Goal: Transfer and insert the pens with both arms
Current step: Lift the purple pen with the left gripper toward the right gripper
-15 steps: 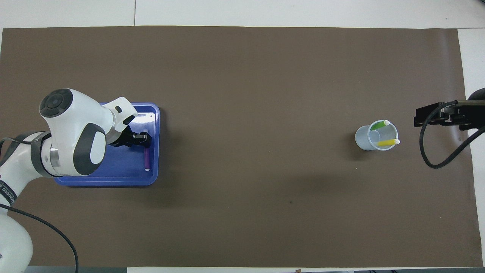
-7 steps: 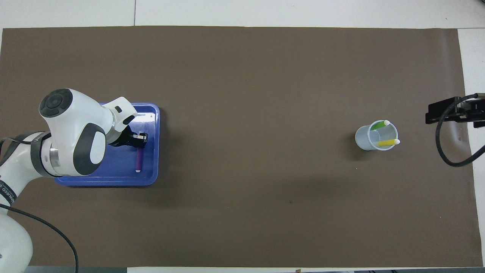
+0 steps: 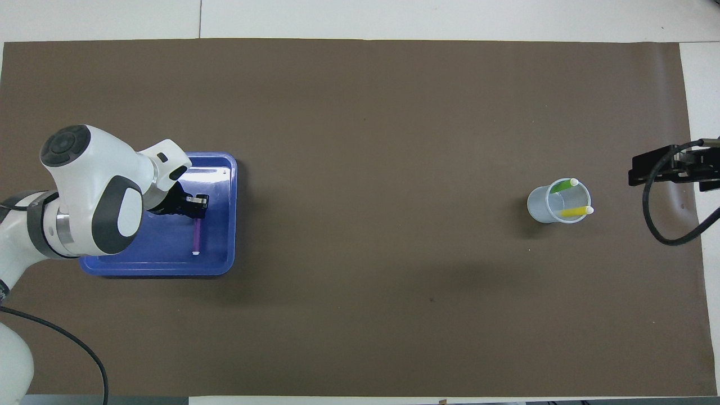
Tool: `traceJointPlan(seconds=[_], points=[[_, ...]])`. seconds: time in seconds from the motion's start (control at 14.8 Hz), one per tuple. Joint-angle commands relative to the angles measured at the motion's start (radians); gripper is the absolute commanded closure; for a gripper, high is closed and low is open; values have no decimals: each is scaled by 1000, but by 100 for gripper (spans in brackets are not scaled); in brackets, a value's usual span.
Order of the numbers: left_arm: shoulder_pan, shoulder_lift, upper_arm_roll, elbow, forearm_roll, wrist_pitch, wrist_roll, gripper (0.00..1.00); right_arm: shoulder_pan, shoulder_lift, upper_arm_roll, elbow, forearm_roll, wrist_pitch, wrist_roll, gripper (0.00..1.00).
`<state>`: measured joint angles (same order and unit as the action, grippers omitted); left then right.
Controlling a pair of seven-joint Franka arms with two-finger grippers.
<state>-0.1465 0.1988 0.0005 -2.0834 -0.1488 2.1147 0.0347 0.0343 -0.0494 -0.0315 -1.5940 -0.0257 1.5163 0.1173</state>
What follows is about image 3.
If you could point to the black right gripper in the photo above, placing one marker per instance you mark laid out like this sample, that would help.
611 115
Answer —
689 166

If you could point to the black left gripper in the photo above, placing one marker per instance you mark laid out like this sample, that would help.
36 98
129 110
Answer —
171 203

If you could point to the purple pen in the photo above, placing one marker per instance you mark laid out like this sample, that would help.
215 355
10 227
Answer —
197 236

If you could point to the yellow pen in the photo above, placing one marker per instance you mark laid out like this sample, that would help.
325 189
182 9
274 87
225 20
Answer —
576 211

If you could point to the green pen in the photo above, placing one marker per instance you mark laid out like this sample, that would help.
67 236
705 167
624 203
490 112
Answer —
562 186

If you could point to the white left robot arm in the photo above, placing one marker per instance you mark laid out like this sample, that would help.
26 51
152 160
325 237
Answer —
95 169

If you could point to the blue plastic tray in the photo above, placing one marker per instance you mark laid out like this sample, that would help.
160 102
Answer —
219 264

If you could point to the light blue mesh cup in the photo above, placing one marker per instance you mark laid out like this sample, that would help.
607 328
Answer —
540 205

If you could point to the brown table mat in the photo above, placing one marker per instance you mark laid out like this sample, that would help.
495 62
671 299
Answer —
360 169

